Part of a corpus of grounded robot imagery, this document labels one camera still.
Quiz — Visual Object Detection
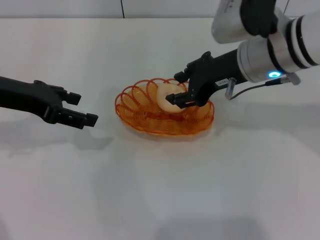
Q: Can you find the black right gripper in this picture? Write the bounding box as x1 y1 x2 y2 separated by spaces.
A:
165 48 247 110

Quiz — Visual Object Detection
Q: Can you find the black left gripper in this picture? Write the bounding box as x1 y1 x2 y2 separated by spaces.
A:
0 76 99 130

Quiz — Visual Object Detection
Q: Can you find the beige toy steamed bun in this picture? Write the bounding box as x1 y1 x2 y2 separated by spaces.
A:
156 83 187 113

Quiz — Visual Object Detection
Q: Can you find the orange woven plastic basket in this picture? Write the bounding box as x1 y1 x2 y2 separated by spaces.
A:
114 77 215 136

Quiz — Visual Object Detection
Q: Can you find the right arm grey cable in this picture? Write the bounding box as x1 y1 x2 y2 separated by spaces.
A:
224 72 302 101

